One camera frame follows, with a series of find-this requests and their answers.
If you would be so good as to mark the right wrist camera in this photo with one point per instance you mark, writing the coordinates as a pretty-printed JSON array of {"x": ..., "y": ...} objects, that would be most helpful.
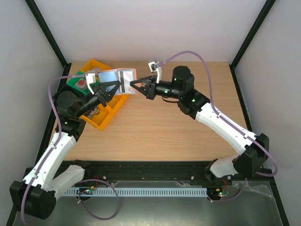
[{"x": 155, "y": 68}]

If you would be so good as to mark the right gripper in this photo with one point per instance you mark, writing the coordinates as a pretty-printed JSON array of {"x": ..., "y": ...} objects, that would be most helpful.
[{"x": 150, "y": 87}]

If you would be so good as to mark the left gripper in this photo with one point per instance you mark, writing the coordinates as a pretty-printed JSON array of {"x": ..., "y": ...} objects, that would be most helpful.
[{"x": 102, "y": 93}]

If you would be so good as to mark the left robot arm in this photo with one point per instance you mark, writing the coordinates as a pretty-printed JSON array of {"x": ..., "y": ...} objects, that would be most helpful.
[{"x": 36, "y": 195}]

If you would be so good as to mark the slotted cable duct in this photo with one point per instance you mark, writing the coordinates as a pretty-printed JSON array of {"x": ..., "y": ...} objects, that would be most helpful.
[{"x": 137, "y": 192}]

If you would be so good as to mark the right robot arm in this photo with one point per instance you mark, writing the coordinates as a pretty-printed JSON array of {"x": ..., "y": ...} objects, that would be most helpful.
[{"x": 249, "y": 156}]

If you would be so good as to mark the yellow bin with red cards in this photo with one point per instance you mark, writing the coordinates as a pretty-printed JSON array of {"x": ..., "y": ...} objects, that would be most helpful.
[{"x": 117, "y": 101}]

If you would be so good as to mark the black aluminium frame rail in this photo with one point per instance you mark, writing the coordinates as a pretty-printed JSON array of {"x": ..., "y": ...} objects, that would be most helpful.
[{"x": 142, "y": 170}]

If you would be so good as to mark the green bin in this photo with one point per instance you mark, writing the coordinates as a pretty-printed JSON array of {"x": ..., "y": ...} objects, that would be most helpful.
[{"x": 71, "y": 82}]

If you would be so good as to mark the white card stack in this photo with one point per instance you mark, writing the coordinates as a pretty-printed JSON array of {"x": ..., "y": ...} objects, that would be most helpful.
[{"x": 96, "y": 69}]

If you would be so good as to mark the yellow bin far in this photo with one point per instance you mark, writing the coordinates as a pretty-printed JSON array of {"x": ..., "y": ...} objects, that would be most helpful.
[{"x": 92, "y": 63}]

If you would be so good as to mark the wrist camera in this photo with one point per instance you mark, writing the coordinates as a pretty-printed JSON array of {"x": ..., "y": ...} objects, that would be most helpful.
[
  {"x": 155, "y": 68},
  {"x": 90, "y": 79}
]

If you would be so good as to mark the yellow bin near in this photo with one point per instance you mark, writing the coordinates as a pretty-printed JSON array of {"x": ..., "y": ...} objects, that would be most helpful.
[{"x": 100, "y": 118}]

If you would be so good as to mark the white magstripe card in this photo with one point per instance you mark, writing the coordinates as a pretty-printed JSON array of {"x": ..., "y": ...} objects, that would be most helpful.
[{"x": 125, "y": 77}]

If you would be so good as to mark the pink leather card holder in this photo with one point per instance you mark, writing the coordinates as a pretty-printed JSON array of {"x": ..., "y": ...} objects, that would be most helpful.
[{"x": 106, "y": 76}]

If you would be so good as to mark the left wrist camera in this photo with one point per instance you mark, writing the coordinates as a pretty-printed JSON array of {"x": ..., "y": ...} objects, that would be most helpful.
[{"x": 90, "y": 79}]

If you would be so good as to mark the black bin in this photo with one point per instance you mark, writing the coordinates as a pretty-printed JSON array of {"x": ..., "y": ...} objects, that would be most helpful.
[{"x": 65, "y": 87}]

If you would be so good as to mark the red-dot card stack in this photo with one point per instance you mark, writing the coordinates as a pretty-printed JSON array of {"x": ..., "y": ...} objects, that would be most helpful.
[{"x": 81, "y": 84}]

